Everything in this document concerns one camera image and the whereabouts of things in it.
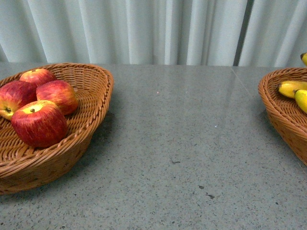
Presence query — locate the brown wicker basket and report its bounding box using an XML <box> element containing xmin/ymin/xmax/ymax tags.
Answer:
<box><xmin>0</xmin><ymin>63</ymin><xmax>114</xmax><ymax>195</ymax></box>
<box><xmin>258</xmin><ymin>68</ymin><xmax>307</xmax><ymax>164</ymax></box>

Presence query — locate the red yellow apple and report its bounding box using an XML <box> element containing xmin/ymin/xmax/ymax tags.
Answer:
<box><xmin>36</xmin><ymin>80</ymin><xmax>79</xmax><ymax>115</ymax></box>

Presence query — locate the yellow banana tip background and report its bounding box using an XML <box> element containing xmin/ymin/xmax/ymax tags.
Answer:
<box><xmin>300</xmin><ymin>52</ymin><xmax>307</xmax><ymax>66</ymax></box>

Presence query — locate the brown wicker basket left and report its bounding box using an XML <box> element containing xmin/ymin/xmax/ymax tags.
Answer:
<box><xmin>0</xmin><ymin>63</ymin><xmax>114</xmax><ymax>195</ymax></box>

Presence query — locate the red apple rear in basket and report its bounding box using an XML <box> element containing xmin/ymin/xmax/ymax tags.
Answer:
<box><xmin>19</xmin><ymin>69</ymin><xmax>57</xmax><ymax>87</ymax></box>

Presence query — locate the yellow banana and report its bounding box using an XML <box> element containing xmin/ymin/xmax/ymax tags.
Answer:
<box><xmin>277</xmin><ymin>80</ymin><xmax>307</xmax><ymax>98</ymax></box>
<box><xmin>295</xmin><ymin>89</ymin><xmax>307</xmax><ymax>113</ymax></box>

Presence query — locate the brown wicker basket right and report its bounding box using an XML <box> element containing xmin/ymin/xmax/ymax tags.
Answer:
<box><xmin>258</xmin><ymin>68</ymin><xmax>307</xmax><ymax>164</ymax></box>

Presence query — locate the white pleated curtain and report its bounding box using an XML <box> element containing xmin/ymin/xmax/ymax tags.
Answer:
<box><xmin>0</xmin><ymin>0</ymin><xmax>307</xmax><ymax>67</ymax></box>

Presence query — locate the red apple front in basket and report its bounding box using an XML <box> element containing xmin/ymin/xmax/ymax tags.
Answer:
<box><xmin>0</xmin><ymin>80</ymin><xmax>36</xmax><ymax>120</ymax></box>

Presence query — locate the dark red apple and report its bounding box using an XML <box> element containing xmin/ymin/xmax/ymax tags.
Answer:
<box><xmin>11</xmin><ymin>100</ymin><xmax>68</xmax><ymax>148</ymax></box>

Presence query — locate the red apple in basket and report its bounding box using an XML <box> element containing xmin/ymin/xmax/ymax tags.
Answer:
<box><xmin>19</xmin><ymin>69</ymin><xmax>57</xmax><ymax>87</ymax></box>
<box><xmin>0</xmin><ymin>80</ymin><xmax>36</xmax><ymax>120</ymax></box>

